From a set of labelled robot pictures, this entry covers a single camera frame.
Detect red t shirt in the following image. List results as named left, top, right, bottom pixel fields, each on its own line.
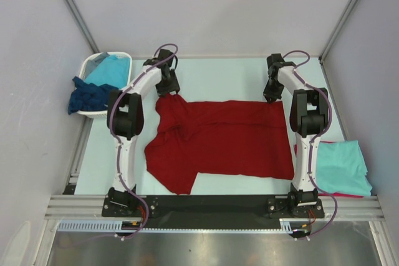
left=145, top=95, right=294, bottom=194

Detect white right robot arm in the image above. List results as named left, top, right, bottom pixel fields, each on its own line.
left=263, top=54, right=332, bottom=217

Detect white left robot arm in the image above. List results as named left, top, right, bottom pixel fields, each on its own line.
left=107, top=43, right=180, bottom=216

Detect turquoise t shirt in basket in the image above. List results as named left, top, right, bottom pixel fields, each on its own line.
left=84, top=54, right=131, bottom=90

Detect white laundry basket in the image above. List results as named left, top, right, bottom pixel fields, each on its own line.
left=68, top=52, right=132, bottom=118

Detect grey t shirt in basket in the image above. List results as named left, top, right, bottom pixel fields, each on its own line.
left=85, top=52, right=109, bottom=76

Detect navy blue t shirt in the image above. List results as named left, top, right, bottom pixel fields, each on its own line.
left=67, top=77, right=118, bottom=115

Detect light blue folded t shirt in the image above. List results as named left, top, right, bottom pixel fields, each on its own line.
left=316, top=140, right=373, bottom=197

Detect pink folded t shirt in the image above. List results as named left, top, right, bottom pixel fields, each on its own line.
left=293, top=144, right=365, bottom=199

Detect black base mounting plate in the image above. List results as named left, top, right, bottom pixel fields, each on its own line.
left=102, top=193, right=325, bottom=223

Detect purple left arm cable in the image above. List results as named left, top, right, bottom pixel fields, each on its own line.
left=107, top=43, right=180, bottom=242

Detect white slotted cable duct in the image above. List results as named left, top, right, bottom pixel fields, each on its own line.
left=58, top=219, right=311, bottom=234

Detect aluminium frame rail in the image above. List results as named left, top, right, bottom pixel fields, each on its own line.
left=44, top=195, right=385, bottom=221

